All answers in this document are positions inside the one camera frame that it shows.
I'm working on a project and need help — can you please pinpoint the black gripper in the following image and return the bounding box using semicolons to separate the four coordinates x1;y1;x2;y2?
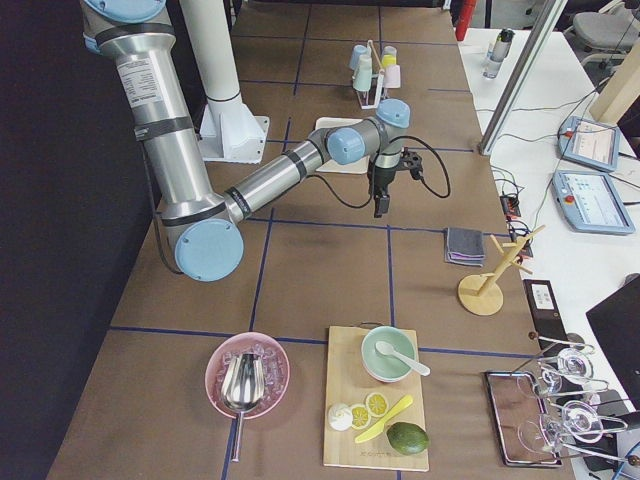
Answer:
368;158;400;217

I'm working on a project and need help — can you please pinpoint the green cup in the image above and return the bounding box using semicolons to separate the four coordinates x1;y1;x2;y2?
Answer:
352;69;372;93

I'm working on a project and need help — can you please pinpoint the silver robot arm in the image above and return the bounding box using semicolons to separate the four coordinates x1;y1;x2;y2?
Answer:
81;1;410;282

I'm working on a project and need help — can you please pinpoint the white rabbit serving tray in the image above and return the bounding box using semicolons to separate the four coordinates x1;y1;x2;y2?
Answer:
315;117;369;174

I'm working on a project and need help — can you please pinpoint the cream white cup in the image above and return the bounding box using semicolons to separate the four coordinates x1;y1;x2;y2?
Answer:
354;54;373;72

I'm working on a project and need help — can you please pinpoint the pink cup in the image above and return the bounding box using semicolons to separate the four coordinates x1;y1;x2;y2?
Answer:
383;64;401;89

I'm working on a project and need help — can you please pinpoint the yellow cup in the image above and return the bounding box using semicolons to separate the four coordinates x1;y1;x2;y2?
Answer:
381;54;397;71

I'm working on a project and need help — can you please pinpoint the grey cup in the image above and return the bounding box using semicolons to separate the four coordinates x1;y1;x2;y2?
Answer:
383;45;397;58

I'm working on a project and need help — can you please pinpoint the light blue cup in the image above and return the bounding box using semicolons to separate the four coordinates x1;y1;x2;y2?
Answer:
349;44;369;71

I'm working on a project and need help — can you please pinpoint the metal tray with glasses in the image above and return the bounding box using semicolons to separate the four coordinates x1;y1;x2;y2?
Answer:
484;371;562;469

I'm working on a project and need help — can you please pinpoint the folded grey cloth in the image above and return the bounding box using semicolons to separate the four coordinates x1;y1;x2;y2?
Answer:
444;227;485;267

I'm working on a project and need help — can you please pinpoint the wooden mug tree stand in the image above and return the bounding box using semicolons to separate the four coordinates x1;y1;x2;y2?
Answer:
457;225;545;316

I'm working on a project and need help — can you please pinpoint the white plastic spoon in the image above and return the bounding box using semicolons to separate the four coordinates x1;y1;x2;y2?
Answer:
375;341;431;376

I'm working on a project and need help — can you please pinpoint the water bottle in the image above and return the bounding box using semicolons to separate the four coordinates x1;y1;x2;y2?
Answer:
483;28;515;79

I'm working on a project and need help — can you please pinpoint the green bowl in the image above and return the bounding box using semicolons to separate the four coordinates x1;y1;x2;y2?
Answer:
361;326;418;383

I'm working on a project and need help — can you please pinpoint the teach pendant near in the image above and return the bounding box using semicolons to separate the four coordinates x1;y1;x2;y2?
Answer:
552;170;635;235

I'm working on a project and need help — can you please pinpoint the teach pendant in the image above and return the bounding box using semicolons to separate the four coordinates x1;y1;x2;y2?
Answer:
558;116;621;173
552;170;635;235

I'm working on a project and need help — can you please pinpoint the teach pendant far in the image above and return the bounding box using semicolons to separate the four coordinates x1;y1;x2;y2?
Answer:
558;116;621;173

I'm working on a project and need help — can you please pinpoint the black box with label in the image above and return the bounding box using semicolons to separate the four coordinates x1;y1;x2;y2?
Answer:
523;279;567;340

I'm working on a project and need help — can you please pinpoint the pink bowl with ice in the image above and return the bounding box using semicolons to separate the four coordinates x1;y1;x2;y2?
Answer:
204;332;290;419

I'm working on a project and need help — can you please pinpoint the lemon slice upper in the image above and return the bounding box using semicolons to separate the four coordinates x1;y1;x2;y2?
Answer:
364;392;390;418

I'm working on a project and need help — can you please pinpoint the lemon slice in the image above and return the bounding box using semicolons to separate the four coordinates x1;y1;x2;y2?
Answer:
349;403;371;430
364;392;390;418

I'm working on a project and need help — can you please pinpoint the lemon slice lower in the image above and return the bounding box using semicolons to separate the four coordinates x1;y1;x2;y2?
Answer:
349;403;371;430

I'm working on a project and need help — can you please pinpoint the white garlic bulb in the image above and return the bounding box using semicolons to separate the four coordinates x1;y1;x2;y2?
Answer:
327;403;353;431

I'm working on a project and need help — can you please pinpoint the metal ice scoop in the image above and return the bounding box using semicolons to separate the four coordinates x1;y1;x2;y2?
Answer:
221;353;265;462

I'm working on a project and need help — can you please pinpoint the yellow plastic knife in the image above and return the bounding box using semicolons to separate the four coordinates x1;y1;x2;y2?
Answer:
354;394;414;444

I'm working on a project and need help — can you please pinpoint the green avocado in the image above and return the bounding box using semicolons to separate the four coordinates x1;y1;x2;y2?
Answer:
386;422;430;455

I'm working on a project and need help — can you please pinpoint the wine glass rack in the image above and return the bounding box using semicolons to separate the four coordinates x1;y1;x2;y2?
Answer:
517;331;639;467

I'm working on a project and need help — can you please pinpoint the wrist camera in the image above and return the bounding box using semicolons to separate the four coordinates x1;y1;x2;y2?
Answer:
399;148;424;181

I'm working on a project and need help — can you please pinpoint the white wire cup rack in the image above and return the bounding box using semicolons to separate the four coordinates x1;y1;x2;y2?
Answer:
351;39;386;110

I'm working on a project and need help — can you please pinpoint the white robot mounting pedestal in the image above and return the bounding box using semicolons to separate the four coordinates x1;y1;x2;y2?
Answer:
180;0;270;163

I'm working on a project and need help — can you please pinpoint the wooden cutting board metal handle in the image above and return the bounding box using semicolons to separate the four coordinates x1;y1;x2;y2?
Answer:
323;326;429;472

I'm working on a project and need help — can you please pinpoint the aluminium frame post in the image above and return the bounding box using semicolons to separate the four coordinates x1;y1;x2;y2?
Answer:
478;0;567;156

